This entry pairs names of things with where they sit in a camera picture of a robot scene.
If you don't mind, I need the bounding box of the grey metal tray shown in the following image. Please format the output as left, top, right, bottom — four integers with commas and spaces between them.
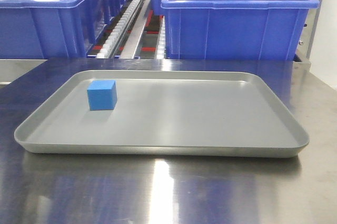
14, 70, 309, 158

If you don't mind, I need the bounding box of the white roller conveyor track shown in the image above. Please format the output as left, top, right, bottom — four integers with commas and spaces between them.
96, 0, 143, 59

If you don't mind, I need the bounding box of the blue foam cube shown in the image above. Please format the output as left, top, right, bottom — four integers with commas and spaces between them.
87, 79, 117, 110

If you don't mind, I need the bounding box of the blue plastic bin front right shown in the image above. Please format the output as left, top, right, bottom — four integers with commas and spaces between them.
161, 0, 319, 60

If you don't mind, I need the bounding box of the blue plastic bin front left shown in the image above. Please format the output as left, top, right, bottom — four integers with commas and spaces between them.
1, 0, 110, 59

